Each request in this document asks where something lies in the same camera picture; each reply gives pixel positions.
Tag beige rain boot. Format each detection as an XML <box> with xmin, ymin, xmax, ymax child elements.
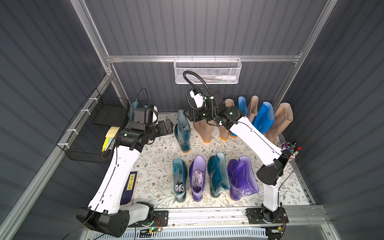
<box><xmin>265</xmin><ymin>103</ymin><xmax>294</xmax><ymax>143</ymax></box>
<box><xmin>247</xmin><ymin>95</ymin><xmax>259</xmax><ymax>116</ymax></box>
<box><xmin>219</xmin><ymin>99</ymin><xmax>235</xmax><ymax>141</ymax></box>
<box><xmin>193</xmin><ymin>120</ymin><xmax>214</xmax><ymax>143</ymax></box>

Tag teal rain boot back row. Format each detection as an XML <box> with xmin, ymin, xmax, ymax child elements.
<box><xmin>175</xmin><ymin>110</ymin><xmax>191</xmax><ymax>153</ymax></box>

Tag teal rain boot carried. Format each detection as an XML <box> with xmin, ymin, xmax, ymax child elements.
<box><xmin>130</xmin><ymin>101</ymin><xmax>140</xmax><ymax>121</ymax></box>

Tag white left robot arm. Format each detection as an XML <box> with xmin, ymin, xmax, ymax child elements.
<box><xmin>76</xmin><ymin>119</ymin><xmax>174</xmax><ymax>238</ymax></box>

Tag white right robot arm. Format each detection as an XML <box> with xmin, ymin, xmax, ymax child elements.
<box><xmin>185</xmin><ymin>103</ymin><xmax>291</xmax><ymax>213</ymax></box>

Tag blue rain boot left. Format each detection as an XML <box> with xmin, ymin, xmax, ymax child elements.
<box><xmin>231</xmin><ymin>96</ymin><xmax>248</xmax><ymax>125</ymax></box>

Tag blue rain boot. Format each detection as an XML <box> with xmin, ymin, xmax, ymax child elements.
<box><xmin>253</xmin><ymin>102</ymin><xmax>275</xmax><ymax>135</ymax></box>
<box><xmin>231</xmin><ymin>96</ymin><xmax>248</xmax><ymax>125</ymax></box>

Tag teal rain boot front left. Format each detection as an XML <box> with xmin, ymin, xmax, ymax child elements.
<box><xmin>173</xmin><ymin>158</ymin><xmax>188</xmax><ymax>203</ymax></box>

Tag purple rain boot front left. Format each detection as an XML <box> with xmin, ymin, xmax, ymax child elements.
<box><xmin>190</xmin><ymin>155</ymin><xmax>206</xmax><ymax>202</ymax></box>

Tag purple rain boot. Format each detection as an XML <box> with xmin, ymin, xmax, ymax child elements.
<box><xmin>190</xmin><ymin>155</ymin><xmax>206</xmax><ymax>202</ymax></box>
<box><xmin>228</xmin><ymin>156</ymin><xmax>259</xmax><ymax>201</ymax></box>

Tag blue rain boot right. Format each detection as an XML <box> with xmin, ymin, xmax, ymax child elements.
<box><xmin>253</xmin><ymin>102</ymin><xmax>275</xmax><ymax>135</ymax></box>

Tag teal rain boot front right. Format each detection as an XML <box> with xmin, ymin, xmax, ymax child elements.
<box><xmin>207</xmin><ymin>152</ymin><xmax>231</xmax><ymax>198</ymax></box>

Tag purple rain boot front right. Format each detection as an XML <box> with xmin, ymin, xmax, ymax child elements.
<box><xmin>228</xmin><ymin>156</ymin><xmax>259</xmax><ymax>201</ymax></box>

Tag white tube in basket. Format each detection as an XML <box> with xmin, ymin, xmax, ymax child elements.
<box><xmin>215</xmin><ymin>75</ymin><xmax>237</xmax><ymax>83</ymax></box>

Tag yellow sticky notes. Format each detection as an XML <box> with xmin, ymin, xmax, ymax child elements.
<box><xmin>102</xmin><ymin>127</ymin><xmax>120</xmax><ymax>152</ymax></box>

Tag white vent grille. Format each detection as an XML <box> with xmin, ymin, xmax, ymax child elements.
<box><xmin>91</xmin><ymin>227</ymin><xmax>269</xmax><ymax>240</ymax></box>

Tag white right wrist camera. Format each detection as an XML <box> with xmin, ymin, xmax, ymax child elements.
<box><xmin>189</xmin><ymin>89</ymin><xmax>205</xmax><ymax>109</ymax></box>

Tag black corrugated cable hose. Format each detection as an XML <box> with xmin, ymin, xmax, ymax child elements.
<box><xmin>182</xmin><ymin>70</ymin><xmax>214</xmax><ymax>118</ymax></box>

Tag white wire wall basket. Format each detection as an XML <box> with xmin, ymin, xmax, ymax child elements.
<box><xmin>173</xmin><ymin>57</ymin><xmax>242</xmax><ymax>85</ymax></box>

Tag black wire side basket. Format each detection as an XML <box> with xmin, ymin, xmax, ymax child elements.
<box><xmin>57</xmin><ymin>89</ymin><xmax>130</xmax><ymax>164</ymax></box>

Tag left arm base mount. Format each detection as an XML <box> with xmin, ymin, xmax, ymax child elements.
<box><xmin>129</xmin><ymin>210</ymin><xmax>169</xmax><ymax>228</ymax></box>

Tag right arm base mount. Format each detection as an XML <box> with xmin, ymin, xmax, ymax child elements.
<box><xmin>246</xmin><ymin>205</ymin><xmax>289</xmax><ymax>225</ymax></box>

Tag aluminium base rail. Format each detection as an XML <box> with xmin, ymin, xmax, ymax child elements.
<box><xmin>161</xmin><ymin>205</ymin><xmax>331</xmax><ymax>229</ymax></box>

